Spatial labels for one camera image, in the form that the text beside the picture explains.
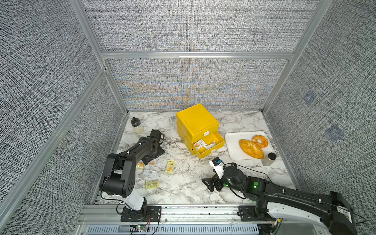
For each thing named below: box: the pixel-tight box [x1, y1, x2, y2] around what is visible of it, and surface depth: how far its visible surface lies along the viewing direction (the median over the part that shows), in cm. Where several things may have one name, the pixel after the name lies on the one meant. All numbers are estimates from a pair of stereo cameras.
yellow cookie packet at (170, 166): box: [164, 159, 176, 175], surface depth 91 cm
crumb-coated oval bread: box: [238, 139, 264, 160], surface depth 94 cm
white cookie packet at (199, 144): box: [193, 138, 208, 151], surface depth 92 cm
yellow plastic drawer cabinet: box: [176, 103, 226, 160], surface depth 87 cm
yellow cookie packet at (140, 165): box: [135, 161, 145, 170], surface depth 90 cm
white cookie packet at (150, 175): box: [142, 169, 159, 181], surface depth 87 cm
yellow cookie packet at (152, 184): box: [145, 179, 160, 191], surface depth 83 cm
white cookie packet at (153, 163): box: [148, 159, 160, 167], surface depth 92 cm
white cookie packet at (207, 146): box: [200, 139, 217, 150], surface depth 91 cm
